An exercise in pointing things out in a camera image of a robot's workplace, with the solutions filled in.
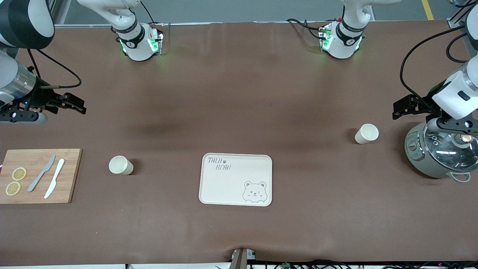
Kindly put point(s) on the grey electric cooking pot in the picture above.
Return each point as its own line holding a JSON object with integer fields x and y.
{"x": 422, "y": 162}

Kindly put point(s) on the white plastic knife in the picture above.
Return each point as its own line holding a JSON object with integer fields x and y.
{"x": 54, "y": 179}

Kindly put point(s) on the grey metal clamp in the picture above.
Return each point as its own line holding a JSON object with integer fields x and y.
{"x": 241, "y": 259}

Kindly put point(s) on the aluminium frame profile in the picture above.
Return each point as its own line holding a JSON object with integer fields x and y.
{"x": 457, "y": 18}
{"x": 59, "y": 11}

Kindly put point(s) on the lemon slice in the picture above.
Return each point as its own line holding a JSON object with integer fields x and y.
{"x": 19, "y": 173}
{"x": 13, "y": 188}

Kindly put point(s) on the white plastic cup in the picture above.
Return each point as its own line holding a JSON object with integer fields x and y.
{"x": 366, "y": 133}

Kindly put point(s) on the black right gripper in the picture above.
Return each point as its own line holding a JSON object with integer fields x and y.
{"x": 40, "y": 98}

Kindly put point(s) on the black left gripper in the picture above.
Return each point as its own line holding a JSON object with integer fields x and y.
{"x": 424, "y": 105}

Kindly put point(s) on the grey plastic knife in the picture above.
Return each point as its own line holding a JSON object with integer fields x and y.
{"x": 39, "y": 177}

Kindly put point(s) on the bamboo cutting board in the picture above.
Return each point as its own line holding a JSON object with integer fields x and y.
{"x": 37, "y": 194}

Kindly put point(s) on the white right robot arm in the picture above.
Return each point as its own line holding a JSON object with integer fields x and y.
{"x": 136, "y": 50}

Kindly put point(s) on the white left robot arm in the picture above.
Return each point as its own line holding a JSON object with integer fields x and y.
{"x": 343, "y": 48}

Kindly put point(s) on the cream tray with bear print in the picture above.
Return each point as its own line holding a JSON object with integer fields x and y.
{"x": 231, "y": 186}

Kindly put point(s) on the brown table mat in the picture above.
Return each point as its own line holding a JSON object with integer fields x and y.
{"x": 239, "y": 112}

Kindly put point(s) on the white paper cup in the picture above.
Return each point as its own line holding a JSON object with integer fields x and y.
{"x": 120, "y": 165}

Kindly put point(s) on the glass pot lid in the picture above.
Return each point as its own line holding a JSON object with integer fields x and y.
{"x": 440, "y": 149}

